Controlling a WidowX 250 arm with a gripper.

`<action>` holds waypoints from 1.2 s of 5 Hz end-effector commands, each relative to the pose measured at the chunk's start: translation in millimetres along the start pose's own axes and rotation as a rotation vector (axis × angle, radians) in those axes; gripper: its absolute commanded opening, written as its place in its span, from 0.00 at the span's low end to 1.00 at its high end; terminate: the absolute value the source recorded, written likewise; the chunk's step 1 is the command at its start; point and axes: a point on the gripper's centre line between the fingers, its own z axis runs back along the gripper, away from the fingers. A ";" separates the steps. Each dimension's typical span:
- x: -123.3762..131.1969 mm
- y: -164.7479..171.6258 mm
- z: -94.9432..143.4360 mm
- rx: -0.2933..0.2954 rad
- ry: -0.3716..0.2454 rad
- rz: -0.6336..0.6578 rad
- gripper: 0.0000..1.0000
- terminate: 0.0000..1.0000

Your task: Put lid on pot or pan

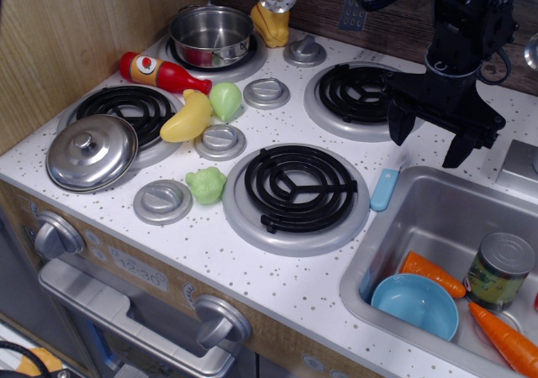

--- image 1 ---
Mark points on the grey stove knob front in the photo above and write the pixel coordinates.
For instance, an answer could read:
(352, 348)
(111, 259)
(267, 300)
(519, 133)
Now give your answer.
(162, 202)

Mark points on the yellow banana toy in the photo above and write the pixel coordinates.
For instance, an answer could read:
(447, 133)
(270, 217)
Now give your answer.
(192, 119)

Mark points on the steel pot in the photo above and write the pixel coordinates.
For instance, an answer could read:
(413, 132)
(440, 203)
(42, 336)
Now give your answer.
(211, 36)

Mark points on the tin can toy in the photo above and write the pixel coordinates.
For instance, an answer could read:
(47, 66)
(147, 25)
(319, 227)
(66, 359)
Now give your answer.
(498, 271)

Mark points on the orange carrot toy front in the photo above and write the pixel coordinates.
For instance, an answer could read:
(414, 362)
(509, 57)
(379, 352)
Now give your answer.
(517, 350)

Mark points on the yellow pepper toy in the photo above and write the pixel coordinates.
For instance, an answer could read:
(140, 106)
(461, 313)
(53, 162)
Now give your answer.
(272, 27)

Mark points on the orange carrot toy rear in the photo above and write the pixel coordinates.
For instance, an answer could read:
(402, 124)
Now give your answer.
(419, 265)

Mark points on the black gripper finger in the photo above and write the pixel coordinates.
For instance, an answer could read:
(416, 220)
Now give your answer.
(460, 148)
(401, 120)

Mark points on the grey stove knob rear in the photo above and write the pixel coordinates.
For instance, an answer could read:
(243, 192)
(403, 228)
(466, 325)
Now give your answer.
(305, 52)

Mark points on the steel ladle at right edge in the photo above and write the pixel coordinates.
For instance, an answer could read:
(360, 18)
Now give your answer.
(531, 52)

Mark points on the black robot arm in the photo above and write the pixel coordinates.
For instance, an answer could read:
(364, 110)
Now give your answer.
(466, 34)

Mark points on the grey stove knob upper middle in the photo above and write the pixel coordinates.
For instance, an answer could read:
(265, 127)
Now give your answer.
(266, 94)

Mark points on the grey oven knob left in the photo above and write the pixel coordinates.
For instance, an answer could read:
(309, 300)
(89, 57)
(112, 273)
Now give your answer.
(56, 237)

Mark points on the grey oven door handle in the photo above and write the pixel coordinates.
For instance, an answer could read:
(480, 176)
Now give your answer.
(129, 347)

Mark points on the blue handled toy knife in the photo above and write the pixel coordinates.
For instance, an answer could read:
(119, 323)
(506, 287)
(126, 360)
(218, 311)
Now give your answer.
(384, 188)

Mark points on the back right burner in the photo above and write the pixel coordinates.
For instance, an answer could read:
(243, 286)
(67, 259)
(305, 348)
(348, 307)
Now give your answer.
(347, 100)

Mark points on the red ketchup bottle toy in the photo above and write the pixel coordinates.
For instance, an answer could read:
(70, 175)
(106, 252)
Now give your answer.
(168, 76)

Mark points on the grey oven knob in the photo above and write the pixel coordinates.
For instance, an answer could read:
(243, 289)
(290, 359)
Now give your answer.
(56, 237)
(220, 321)

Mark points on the steel sink basin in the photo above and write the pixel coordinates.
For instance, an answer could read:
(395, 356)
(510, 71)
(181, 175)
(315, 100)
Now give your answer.
(443, 218)

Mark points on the front right burner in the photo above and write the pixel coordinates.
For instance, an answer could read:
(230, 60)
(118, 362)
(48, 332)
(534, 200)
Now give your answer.
(296, 200)

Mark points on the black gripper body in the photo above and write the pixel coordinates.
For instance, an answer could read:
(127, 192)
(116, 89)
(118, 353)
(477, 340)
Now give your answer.
(447, 97)

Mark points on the orange carrot toy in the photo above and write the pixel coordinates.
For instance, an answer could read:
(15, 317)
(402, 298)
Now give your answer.
(419, 265)
(517, 350)

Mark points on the steel pot lid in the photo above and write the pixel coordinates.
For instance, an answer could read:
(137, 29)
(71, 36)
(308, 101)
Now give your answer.
(91, 153)

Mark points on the grey stove knob centre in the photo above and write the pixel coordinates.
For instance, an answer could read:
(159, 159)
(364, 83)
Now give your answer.
(220, 142)

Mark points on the front left burner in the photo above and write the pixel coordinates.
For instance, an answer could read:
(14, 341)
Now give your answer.
(145, 108)

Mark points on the grey faucet base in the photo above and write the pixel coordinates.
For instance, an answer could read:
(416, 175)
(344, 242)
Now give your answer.
(519, 170)

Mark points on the grey stove knob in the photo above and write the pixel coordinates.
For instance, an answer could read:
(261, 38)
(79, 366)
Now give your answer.
(162, 202)
(220, 142)
(266, 94)
(305, 52)

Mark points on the light green pear toy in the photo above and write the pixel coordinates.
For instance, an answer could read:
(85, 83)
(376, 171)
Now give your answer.
(225, 99)

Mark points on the grey oven knob right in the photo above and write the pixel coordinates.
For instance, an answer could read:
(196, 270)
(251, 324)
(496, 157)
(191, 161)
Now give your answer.
(220, 321)

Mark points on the blue bowl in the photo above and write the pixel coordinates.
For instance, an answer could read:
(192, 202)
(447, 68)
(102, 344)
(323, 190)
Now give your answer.
(419, 301)

